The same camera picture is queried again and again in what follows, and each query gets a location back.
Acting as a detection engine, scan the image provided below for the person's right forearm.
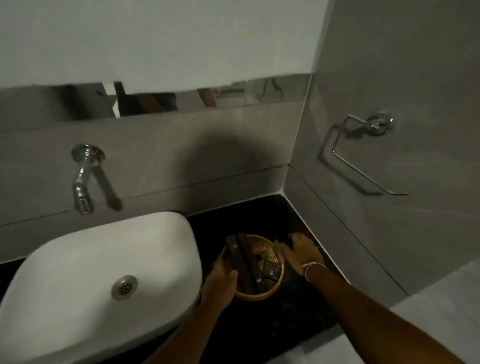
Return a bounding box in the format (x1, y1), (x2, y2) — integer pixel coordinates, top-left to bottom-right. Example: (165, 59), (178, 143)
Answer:
(304, 262), (466, 364)

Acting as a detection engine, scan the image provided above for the person's right hand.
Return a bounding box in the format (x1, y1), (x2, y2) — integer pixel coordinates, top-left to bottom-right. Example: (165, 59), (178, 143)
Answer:
(275, 232), (325, 278)

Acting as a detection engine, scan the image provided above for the small square dark brown box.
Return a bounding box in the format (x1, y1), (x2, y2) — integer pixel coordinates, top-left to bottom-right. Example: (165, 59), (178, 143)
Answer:
(262, 262), (283, 280)

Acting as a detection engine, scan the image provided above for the chrome wall tap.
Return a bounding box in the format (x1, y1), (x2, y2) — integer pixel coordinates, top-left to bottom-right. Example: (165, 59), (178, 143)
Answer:
(71, 144), (106, 215)

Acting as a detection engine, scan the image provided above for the pink thread wristband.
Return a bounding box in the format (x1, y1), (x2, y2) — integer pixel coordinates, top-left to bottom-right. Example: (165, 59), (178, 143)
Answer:
(302, 261), (328, 283)

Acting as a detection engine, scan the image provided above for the person's left forearm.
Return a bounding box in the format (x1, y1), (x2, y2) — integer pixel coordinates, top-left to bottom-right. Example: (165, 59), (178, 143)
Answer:
(144, 302), (229, 364)

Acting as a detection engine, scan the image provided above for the wall mirror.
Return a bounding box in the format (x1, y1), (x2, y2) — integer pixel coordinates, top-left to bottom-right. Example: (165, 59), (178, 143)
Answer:
(0, 73), (313, 133)

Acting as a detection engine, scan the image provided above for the person's left hand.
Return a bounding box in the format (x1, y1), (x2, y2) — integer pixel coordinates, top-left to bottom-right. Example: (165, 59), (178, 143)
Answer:
(201, 245), (239, 311)

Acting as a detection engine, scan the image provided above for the round woven yellow basket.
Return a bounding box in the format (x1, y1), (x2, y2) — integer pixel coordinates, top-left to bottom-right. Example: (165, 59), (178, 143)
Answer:
(222, 235), (285, 301)

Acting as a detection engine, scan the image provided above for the long dark brown box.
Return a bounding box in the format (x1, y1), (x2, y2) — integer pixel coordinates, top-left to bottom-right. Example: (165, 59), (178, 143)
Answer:
(237, 233), (271, 294)
(225, 235), (245, 291)

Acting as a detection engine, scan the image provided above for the chrome sink drain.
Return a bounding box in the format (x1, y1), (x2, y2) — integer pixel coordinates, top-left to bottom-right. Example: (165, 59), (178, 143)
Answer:
(111, 275), (139, 301)

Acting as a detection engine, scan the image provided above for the white ceramic wash basin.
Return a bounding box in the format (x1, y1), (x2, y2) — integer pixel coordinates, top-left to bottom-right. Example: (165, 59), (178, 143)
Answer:
(0, 211), (203, 364)

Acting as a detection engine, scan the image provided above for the chrome towel ring holder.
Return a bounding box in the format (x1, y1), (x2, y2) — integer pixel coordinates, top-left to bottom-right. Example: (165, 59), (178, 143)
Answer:
(331, 112), (409, 196)

